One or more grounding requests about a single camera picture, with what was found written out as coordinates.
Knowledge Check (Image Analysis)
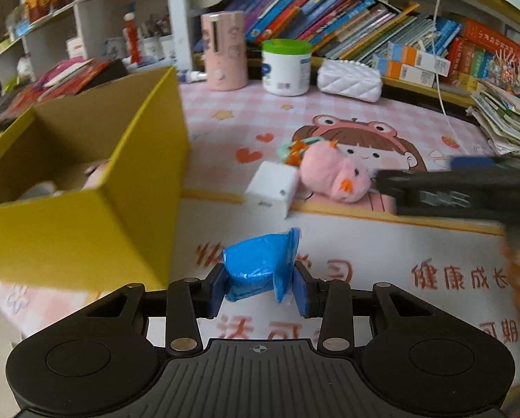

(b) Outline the blue plastic packet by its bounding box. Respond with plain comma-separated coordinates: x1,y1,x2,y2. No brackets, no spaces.
223,227,301,304

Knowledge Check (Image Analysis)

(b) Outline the pink plush duck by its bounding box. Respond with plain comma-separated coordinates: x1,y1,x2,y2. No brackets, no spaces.
300,141,371,204

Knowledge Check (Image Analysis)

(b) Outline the grey mouse toy car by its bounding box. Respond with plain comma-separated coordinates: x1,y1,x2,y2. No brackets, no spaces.
52,160,109,193

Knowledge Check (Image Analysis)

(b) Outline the stack of papers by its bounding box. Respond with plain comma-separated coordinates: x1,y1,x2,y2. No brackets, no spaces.
468,81,520,156

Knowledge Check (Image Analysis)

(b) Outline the white charger cube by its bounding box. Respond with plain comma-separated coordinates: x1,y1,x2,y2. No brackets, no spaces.
243,161,300,219

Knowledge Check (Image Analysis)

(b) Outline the red book set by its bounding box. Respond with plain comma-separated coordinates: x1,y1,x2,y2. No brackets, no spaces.
446,14,520,91

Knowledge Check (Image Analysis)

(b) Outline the yellow cardboard box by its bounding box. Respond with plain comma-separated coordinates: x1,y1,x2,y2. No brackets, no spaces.
0,67,190,291

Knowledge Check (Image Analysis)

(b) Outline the pink cartoon desk mat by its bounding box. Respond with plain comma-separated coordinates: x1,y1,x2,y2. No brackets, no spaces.
0,82,520,361

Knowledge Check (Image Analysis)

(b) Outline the wooden bookshelf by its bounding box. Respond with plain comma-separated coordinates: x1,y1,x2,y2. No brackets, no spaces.
168,0,520,97

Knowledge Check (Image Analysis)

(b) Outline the orange white medicine box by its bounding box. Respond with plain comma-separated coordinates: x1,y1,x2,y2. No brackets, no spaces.
386,41,451,77

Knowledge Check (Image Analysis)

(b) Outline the white quilted pouch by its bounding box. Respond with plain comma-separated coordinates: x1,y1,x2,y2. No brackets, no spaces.
317,60,383,103

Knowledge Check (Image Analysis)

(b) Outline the white jar green lid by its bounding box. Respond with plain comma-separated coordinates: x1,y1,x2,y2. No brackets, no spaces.
261,39,312,96

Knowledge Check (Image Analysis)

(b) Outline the red folders pile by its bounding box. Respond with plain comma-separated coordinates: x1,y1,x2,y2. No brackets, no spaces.
0,59,128,123

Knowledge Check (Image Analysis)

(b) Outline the pink cylindrical humidifier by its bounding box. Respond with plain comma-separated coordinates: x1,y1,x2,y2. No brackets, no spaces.
200,10,248,92

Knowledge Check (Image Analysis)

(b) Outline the white cubby shelf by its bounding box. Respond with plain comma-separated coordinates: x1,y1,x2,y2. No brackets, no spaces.
0,0,168,84

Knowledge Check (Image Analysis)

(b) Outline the white hanging cable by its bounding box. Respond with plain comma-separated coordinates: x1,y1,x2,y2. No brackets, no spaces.
431,0,470,156

